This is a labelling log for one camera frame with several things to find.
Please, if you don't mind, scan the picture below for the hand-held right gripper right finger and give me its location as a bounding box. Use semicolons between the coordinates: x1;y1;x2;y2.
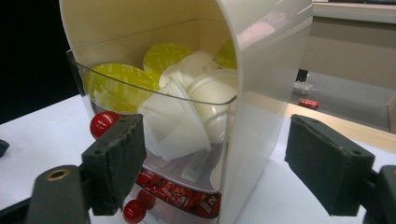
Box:
284;114;376;217

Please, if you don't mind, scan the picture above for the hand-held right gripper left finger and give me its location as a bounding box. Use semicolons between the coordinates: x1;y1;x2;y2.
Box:
81;113;148;217

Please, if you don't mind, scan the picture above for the clear drawer with red knob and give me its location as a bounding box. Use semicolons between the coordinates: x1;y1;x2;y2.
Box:
65;49;238;194

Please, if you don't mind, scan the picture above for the cream drawer cabinet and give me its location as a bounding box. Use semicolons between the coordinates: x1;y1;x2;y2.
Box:
59;0;314;224

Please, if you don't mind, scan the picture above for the white paper sheet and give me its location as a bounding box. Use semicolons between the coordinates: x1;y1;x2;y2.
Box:
0;93;396;224

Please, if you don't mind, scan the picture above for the red drink can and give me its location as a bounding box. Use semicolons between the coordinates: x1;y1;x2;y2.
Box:
298;98;320;111

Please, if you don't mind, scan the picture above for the pile of yellow-lidded coffee capsules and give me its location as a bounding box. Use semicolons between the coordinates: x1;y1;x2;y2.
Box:
83;38;240;162

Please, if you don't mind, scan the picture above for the pile of red sachets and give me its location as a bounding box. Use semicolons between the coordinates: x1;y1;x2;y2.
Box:
135;169;222;219

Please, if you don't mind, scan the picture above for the clear drawer with red sachets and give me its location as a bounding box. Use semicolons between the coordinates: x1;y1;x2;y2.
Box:
121;167;222;224

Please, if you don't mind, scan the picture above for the clear plastic food container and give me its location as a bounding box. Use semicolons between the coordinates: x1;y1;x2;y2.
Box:
292;80;316;96

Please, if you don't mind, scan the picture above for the black curtain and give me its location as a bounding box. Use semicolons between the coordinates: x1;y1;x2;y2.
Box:
0;0;80;125

